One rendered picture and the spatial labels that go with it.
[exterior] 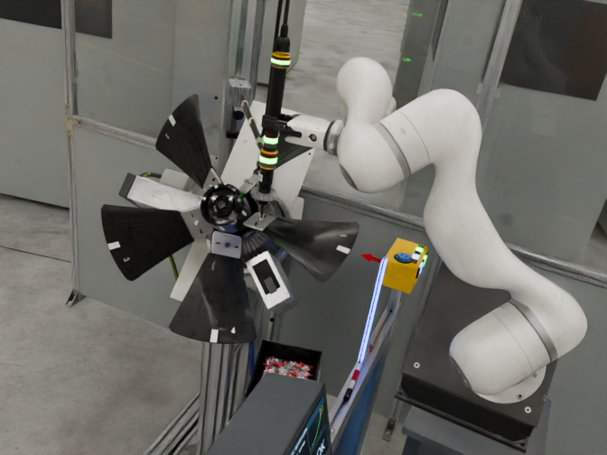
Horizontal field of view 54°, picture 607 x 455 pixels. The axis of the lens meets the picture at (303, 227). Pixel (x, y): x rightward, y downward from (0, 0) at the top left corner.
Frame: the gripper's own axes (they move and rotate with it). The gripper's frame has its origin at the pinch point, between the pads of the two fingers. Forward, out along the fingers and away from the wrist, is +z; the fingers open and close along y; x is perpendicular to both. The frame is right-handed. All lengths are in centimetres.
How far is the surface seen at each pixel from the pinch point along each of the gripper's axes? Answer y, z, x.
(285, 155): 9.1, -1.0, -11.7
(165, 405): 32, 47, -146
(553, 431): 70, -103, -116
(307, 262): -9.2, -17.8, -29.9
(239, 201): -4.2, 4.7, -22.3
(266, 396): -64, -32, -23
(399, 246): 31, -33, -39
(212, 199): -5.0, 12.2, -23.8
